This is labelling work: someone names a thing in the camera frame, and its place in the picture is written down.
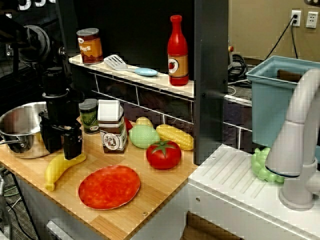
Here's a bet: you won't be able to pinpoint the yellow toy lemon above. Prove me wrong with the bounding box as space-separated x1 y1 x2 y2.
135 116 154 130

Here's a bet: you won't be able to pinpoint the teal plastic bin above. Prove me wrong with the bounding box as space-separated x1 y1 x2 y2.
245 55 320 151

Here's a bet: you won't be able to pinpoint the grey box red button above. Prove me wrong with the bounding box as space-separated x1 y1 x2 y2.
227 45 235 69

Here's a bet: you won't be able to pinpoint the brown item in bin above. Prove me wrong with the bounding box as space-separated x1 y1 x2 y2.
276 69 305 81

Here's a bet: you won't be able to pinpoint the red ketchup bottle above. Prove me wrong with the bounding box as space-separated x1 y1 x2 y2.
167 14 190 87

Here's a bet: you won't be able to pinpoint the red toy pepper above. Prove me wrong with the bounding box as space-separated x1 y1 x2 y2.
124 116 134 133

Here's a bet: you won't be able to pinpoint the black cable bundle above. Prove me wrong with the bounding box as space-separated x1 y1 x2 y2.
228 53 254 87

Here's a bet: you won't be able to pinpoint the green toy lime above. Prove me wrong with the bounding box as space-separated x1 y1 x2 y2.
128 124 161 150

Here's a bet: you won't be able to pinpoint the green toy grapes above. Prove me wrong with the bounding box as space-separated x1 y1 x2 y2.
251 146 286 184

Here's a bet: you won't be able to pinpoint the orange beans can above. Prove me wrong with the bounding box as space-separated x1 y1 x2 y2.
76 27 104 65

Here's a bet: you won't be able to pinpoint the black power cable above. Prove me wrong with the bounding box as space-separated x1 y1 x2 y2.
264 15 298 61
290 21 300 60

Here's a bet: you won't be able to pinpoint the white wall data outlet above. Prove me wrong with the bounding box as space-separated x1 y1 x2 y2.
306 11 319 29

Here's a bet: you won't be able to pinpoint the grey toy faucet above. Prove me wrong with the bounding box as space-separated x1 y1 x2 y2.
264 67 320 211

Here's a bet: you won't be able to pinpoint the white cable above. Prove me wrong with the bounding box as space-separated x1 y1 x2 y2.
227 79 251 97

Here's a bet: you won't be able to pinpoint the dark grey vertical post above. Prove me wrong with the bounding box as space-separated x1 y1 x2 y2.
193 0 230 166

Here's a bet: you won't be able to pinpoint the red round plate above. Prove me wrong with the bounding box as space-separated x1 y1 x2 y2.
78 164 142 211

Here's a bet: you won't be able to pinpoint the brown white toy carton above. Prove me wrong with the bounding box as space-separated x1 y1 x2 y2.
96 99 129 155

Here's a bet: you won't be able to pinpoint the white spatula blue handle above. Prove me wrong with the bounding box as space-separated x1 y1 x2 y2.
103 54 159 77

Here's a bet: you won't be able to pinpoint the yellow toy banana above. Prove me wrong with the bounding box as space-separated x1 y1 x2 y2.
44 152 87 192

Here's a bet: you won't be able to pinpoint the white wall power outlet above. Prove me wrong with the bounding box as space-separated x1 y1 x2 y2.
290 9 302 27

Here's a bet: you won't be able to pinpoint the white tiled backsplash shelf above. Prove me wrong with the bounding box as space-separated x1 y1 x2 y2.
68 54 195 99

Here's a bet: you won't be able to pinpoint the white toy sink cabinet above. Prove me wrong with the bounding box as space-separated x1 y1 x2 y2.
129 143 320 240

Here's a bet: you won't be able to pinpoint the yellow toy corn cob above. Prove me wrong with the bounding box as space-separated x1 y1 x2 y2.
156 124 195 151

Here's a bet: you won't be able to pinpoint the green toy can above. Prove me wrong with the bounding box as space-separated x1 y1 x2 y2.
78 98 100 135

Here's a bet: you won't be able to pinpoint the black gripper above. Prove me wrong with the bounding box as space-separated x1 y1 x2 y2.
38 98 84 161

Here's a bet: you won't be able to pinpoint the silver steel pot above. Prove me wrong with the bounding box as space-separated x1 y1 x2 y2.
0 101 65 160

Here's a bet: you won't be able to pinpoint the red toy tomato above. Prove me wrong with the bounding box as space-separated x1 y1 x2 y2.
145 139 182 171

